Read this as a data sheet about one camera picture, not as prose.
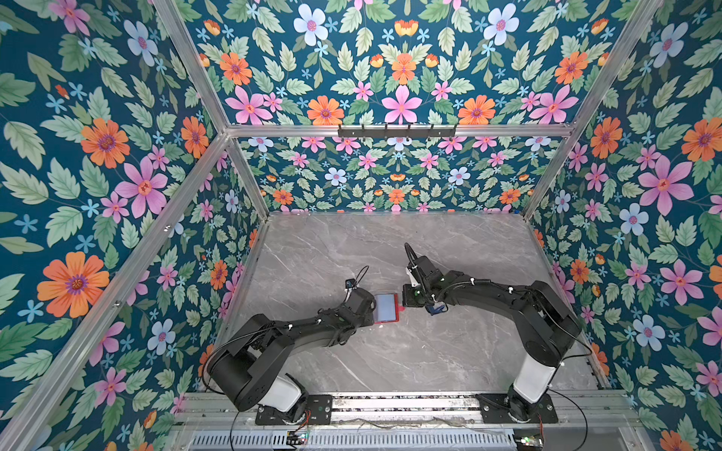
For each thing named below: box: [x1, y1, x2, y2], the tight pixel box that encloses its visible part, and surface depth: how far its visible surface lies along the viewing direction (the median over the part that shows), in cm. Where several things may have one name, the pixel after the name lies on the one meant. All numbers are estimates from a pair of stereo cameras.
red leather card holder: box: [373, 293, 406, 325], surface depth 93 cm
